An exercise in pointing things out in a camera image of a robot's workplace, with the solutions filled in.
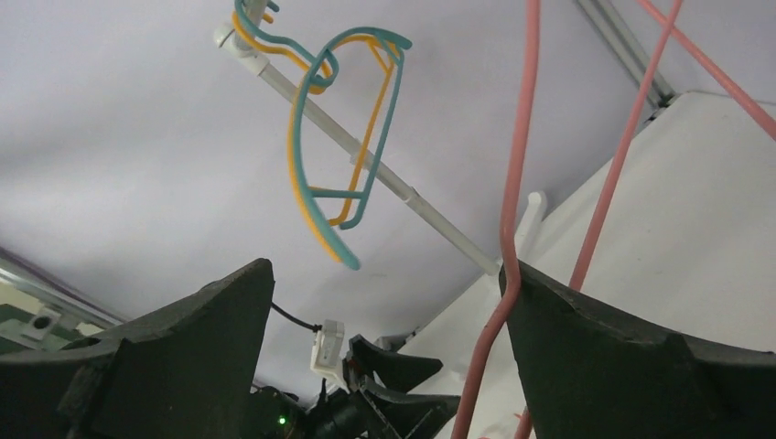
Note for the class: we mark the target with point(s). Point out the white rack left foot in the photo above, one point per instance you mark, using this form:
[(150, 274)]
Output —
[(530, 224)]

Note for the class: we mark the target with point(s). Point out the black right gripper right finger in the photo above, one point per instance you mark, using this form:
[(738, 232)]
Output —
[(590, 370)]

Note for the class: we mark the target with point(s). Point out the aluminium frame rail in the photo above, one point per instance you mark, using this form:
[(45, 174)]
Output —
[(611, 27)]

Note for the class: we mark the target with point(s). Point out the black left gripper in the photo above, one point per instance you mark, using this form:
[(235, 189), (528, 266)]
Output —
[(379, 413)]

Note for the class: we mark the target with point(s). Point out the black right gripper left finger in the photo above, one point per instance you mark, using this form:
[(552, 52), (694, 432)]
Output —
[(182, 371)]

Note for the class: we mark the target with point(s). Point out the yellow plastic hanger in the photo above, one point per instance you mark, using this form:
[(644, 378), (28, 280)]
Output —
[(364, 139)]

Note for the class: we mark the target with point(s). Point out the pink wire hanger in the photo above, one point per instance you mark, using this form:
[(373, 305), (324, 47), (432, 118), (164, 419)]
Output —
[(509, 208), (754, 110), (618, 157)]

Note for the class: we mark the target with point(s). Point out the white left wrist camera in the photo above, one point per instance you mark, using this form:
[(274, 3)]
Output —
[(325, 355)]

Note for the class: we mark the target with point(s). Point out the teal plastic hanger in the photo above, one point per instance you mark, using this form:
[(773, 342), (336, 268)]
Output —
[(339, 145)]

